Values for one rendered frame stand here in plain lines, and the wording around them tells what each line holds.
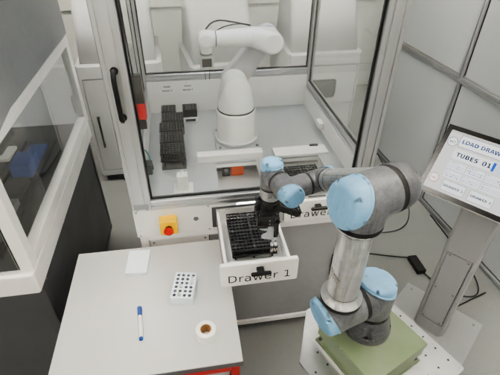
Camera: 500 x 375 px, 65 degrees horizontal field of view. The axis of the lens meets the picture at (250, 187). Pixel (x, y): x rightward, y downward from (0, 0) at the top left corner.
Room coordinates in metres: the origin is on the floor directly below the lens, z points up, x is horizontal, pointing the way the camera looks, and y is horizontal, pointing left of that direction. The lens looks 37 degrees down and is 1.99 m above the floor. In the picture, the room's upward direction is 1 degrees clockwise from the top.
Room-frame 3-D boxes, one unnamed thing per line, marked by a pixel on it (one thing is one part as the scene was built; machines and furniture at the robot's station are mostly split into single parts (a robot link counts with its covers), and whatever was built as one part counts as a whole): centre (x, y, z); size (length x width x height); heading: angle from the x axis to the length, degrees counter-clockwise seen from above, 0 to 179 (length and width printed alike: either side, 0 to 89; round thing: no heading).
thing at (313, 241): (1.78, 0.05, 0.40); 1.03 x 0.95 x 0.80; 100
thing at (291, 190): (1.01, -0.13, 1.24); 0.11 x 0.11 x 0.08; 27
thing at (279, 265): (0.98, -0.04, 0.87); 0.29 x 0.02 x 0.11; 100
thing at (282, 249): (1.19, 0.00, 0.86); 0.40 x 0.26 x 0.06; 10
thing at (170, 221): (1.23, 0.34, 0.88); 0.07 x 0.05 x 0.07; 100
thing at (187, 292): (0.98, 0.25, 0.78); 0.12 x 0.08 x 0.04; 178
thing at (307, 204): (1.35, -0.29, 0.87); 0.29 x 0.02 x 0.11; 100
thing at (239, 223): (1.18, 0.00, 0.87); 0.22 x 0.18 x 0.06; 10
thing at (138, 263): (1.12, 0.46, 0.77); 0.13 x 0.09 x 0.02; 6
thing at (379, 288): (0.77, -0.38, 1.03); 0.13 x 0.12 x 0.14; 117
